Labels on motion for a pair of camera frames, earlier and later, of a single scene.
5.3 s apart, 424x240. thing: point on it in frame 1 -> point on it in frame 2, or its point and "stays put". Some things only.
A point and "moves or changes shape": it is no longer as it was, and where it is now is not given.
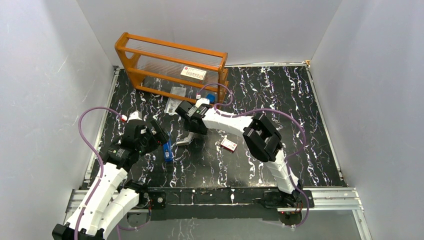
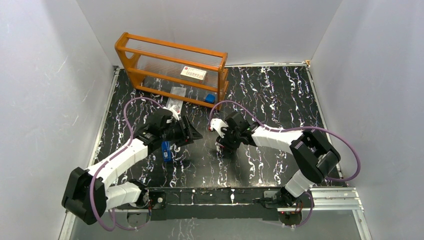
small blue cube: x=211 y=97 stays put
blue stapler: x=167 y=151 stays put
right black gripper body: x=199 y=130 -> x=230 y=140
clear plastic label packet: x=172 y=103 stays put
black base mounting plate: x=216 y=204 stays put
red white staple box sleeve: x=228 y=145 moves or changes shape
